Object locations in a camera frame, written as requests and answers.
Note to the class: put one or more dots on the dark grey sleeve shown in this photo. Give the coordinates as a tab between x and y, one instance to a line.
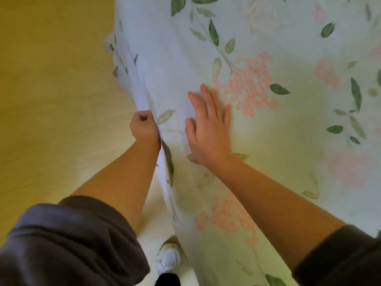
68	244
345	259

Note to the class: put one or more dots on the dark grey right sleeve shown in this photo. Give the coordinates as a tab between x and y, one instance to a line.
345	259

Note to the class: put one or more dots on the person's black trousers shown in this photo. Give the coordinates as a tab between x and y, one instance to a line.
167	280

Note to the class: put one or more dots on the person's left hand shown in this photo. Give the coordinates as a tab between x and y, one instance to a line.
146	129

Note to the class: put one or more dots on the person's left forearm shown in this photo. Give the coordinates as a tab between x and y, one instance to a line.
125	184

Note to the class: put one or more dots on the dark grey left sleeve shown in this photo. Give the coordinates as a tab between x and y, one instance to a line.
68	244

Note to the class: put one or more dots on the floral leaf print bed sheet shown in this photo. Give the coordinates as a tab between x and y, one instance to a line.
282	131

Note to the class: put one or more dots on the person's white left shoe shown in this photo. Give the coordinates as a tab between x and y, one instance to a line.
169	259

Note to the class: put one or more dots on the person's right forearm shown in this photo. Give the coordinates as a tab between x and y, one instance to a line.
276	211

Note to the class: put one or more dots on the person's right hand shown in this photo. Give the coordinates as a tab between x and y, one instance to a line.
209	137

